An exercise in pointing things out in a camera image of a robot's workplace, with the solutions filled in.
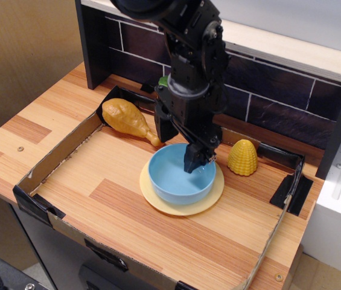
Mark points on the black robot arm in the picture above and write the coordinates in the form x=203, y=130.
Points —
x=195, y=91

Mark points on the black shelf post left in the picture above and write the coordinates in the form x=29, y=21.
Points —
x=95, y=46

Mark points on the light blue bowl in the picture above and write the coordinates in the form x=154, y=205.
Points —
x=172, y=184

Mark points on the toy chicken drumstick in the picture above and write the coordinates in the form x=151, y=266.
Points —
x=125, y=117

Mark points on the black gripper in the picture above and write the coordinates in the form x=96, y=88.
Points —
x=193, y=119

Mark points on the pale yellow plate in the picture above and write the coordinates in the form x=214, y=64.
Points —
x=163, y=206

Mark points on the cardboard tray border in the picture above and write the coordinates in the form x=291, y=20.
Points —
x=82, y=208

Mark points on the yellow toy corn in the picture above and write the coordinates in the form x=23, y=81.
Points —
x=242, y=158

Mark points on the orange toy carrot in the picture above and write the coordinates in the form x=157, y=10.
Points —
x=163, y=81

